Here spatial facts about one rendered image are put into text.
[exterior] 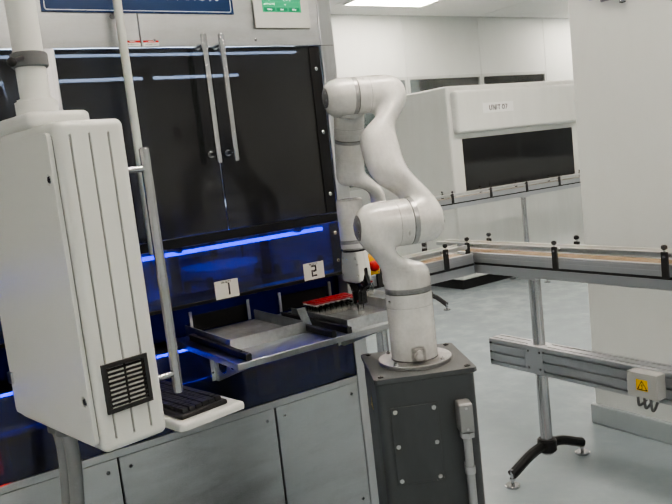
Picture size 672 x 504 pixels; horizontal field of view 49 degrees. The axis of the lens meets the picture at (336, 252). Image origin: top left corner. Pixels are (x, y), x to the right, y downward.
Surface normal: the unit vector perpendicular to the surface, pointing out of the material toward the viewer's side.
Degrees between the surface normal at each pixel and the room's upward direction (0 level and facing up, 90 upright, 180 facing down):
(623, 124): 90
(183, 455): 90
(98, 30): 90
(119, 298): 90
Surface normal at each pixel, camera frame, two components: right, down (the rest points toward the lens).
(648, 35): -0.82, 0.16
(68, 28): 0.56, 0.04
